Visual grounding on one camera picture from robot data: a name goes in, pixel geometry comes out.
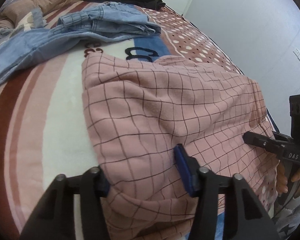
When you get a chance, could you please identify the white wall socket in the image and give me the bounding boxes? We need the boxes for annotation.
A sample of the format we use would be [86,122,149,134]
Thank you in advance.
[293,48,300,61]

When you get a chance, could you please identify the pink brown quilt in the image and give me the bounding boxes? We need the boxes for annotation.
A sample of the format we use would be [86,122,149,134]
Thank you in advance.
[0,0,76,29]

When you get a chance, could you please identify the striped pink bed blanket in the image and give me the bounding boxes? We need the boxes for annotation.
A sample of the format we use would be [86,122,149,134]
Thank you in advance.
[0,8,277,239]

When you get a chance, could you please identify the grey star pajama trousers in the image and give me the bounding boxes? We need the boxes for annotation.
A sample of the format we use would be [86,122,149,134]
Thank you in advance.
[271,194,300,240]

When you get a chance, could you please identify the light blue denim jeans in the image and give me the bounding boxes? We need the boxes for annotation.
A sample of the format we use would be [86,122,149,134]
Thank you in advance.
[0,2,161,85]

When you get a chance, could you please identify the person's right hand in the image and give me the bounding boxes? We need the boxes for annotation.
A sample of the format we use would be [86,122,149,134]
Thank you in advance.
[276,163,300,198]

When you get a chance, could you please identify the pink checked pants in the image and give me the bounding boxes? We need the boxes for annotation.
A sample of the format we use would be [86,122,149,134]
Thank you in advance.
[82,53,278,239]

